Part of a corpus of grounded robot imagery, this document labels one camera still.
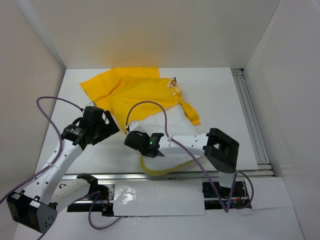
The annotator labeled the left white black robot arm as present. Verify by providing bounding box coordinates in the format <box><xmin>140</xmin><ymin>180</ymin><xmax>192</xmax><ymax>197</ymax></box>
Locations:
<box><xmin>6</xmin><ymin>106</ymin><xmax>120</xmax><ymax>234</ymax></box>

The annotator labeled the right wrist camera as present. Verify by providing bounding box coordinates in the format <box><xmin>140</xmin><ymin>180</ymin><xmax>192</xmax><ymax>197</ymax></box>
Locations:
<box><xmin>125</xmin><ymin>120</ymin><xmax>146</xmax><ymax>135</ymax></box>

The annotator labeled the purple cable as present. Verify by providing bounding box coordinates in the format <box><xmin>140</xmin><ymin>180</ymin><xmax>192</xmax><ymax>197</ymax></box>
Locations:
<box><xmin>0</xmin><ymin>96</ymin><xmax>123</xmax><ymax>230</ymax></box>
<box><xmin>124</xmin><ymin>100</ymin><xmax>255</xmax><ymax>213</ymax></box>

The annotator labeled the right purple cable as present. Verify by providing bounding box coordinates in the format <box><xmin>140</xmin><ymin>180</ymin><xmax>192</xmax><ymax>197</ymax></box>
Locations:
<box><xmin>124</xmin><ymin>100</ymin><xmax>255</xmax><ymax>213</ymax></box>

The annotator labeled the aluminium rail front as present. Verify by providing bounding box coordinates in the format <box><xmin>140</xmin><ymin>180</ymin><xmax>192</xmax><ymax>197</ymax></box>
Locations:
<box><xmin>61</xmin><ymin>171</ymin><xmax>226</xmax><ymax>182</ymax></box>

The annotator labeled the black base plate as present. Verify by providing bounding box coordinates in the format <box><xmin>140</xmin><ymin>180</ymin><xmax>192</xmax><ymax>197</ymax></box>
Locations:
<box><xmin>201</xmin><ymin>181</ymin><xmax>252</xmax><ymax>210</ymax></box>
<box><xmin>66</xmin><ymin>181</ymin><xmax>116</xmax><ymax>217</ymax></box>

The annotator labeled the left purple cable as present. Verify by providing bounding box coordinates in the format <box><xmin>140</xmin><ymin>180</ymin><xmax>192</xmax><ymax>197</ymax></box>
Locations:
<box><xmin>0</xmin><ymin>96</ymin><xmax>123</xmax><ymax>230</ymax></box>

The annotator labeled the yellow pillowcase with white print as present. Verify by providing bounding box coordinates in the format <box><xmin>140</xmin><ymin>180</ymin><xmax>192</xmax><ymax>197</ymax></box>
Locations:
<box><xmin>80</xmin><ymin>67</ymin><xmax>200</xmax><ymax>130</ymax></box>

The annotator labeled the aluminium rail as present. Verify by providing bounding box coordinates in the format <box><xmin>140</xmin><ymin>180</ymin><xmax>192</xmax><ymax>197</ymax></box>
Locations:
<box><xmin>231</xmin><ymin>68</ymin><xmax>275</xmax><ymax>177</ymax></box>
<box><xmin>61</xmin><ymin>171</ymin><xmax>226</xmax><ymax>182</ymax></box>

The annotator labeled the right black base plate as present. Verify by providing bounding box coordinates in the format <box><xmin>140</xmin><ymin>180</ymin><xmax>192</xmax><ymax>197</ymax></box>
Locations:
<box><xmin>201</xmin><ymin>181</ymin><xmax>252</xmax><ymax>210</ymax></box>

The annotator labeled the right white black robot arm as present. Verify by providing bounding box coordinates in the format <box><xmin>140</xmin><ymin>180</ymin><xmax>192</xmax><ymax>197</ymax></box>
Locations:
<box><xmin>124</xmin><ymin>128</ymin><xmax>240</xmax><ymax>196</ymax></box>

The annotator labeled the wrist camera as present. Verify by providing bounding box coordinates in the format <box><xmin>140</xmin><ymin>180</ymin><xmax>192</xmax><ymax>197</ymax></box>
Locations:
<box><xmin>85</xmin><ymin>101</ymin><xmax>97</xmax><ymax>107</ymax></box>
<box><xmin>125</xmin><ymin>120</ymin><xmax>146</xmax><ymax>135</ymax></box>

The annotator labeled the white pillow with yellow edge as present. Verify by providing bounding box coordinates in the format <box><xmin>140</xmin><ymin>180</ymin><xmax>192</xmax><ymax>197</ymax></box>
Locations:
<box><xmin>139</xmin><ymin>104</ymin><xmax>210</xmax><ymax>176</ymax></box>

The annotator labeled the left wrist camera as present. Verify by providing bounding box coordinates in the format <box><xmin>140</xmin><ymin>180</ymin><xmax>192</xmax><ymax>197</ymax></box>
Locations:
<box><xmin>85</xmin><ymin>101</ymin><xmax>97</xmax><ymax>107</ymax></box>

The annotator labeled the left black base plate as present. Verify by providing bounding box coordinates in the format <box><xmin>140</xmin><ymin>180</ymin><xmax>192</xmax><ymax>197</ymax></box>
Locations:
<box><xmin>66</xmin><ymin>181</ymin><xmax>116</xmax><ymax>217</ymax></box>

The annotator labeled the white cover plate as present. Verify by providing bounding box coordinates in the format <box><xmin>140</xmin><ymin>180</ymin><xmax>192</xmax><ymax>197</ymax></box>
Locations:
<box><xmin>113</xmin><ymin>180</ymin><xmax>206</xmax><ymax>217</ymax></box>

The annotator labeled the aluminium rail right side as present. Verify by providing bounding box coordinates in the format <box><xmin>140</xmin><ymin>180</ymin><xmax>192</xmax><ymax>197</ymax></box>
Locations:
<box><xmin>231</xmin><ymin>68</ymin><xmax>275</xmax><ymax>177</ymax></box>

